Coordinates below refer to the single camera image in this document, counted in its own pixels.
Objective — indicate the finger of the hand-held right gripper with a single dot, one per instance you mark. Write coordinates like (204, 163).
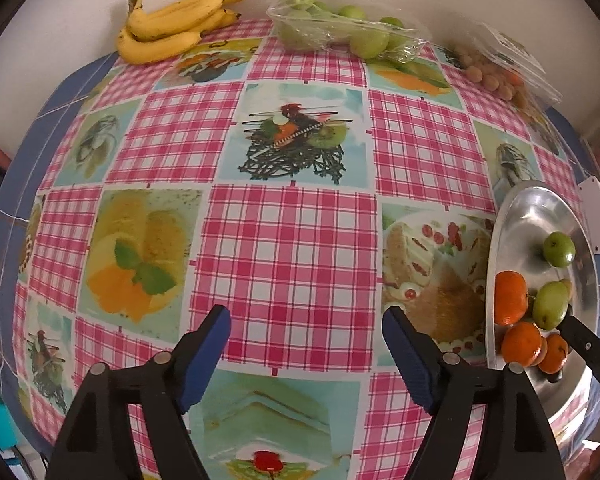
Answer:
(590, 350)

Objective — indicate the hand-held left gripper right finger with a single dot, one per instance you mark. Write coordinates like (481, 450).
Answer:
(410, 360)

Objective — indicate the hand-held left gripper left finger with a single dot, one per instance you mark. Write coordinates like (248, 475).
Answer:
(205, 355)

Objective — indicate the small orange tangerine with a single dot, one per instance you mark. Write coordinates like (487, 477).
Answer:
(555, 352)

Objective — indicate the elongated green jujube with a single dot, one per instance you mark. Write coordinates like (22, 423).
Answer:
(550, 305)

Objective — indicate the large orange tangerine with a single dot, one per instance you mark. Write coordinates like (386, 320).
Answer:
(522, 344)

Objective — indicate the orange tangerine with stem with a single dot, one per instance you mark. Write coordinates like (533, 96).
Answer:
(512, 297)

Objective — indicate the round green jujube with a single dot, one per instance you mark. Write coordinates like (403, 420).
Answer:
(559, 248)

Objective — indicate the round silver metal tray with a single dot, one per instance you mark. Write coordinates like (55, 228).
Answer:
(530, 220)

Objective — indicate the white flat plastic device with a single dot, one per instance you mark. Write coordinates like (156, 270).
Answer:
(597, 215)

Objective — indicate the pile of brown longans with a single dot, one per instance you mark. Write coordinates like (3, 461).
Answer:
(480, 70)

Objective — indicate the clear plastic clamshell box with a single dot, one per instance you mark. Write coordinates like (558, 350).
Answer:
(520, 55)

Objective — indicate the clear plastic fruit container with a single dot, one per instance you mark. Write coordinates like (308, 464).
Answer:
(325, 30)

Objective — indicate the bunch of yellow bananas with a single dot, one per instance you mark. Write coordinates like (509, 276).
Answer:
(170, 15)

